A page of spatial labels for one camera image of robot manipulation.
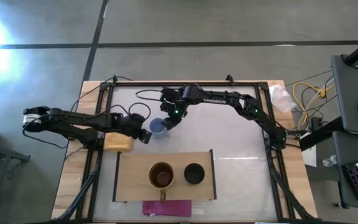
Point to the clear plastic water bottle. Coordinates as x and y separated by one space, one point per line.
329 160

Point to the tall black cup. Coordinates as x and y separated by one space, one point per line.
194 173

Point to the black flat bar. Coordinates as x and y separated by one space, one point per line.
320 135

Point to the white paper sheet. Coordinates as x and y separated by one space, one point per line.
310 158

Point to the light blue mug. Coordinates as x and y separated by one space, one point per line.
156 127

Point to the green brown glazed ceramic mug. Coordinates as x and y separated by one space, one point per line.
161 177

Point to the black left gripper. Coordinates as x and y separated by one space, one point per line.
134 124

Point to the grey side table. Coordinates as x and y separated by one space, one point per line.
340 183
350 102

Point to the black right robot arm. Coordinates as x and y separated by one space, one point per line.
216 100

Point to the small wooden block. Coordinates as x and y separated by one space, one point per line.
118 143

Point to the clear plastic bag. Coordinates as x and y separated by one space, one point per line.
281 98

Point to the folded fabric cloth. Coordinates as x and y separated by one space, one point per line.
172 209

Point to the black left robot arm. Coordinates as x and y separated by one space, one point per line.
73 119

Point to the black aluminium table frame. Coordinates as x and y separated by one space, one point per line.
135 84

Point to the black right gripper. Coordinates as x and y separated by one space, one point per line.
174 104

